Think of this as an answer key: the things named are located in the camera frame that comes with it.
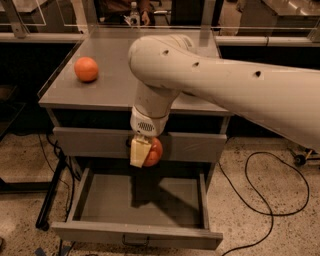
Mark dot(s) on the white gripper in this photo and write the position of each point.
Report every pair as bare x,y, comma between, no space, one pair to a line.
146,124

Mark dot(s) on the red apple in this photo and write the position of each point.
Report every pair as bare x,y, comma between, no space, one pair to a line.
154,154

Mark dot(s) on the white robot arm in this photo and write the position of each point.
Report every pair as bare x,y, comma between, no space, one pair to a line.
282,99

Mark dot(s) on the closed grey upper drawer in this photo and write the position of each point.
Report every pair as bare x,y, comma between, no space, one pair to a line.
107,143

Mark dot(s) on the open grey middle drawer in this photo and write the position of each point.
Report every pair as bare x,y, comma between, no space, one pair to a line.
161,208

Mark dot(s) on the grey drawer cabinet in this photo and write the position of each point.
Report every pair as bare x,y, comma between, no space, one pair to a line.
106,102

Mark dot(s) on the orange fruit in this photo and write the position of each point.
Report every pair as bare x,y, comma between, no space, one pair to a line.
86,69

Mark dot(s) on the plastic water bottle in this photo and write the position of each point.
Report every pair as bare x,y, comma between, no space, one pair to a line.
134,17

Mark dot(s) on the black cart wheel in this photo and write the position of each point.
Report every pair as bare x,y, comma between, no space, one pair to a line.
300,160

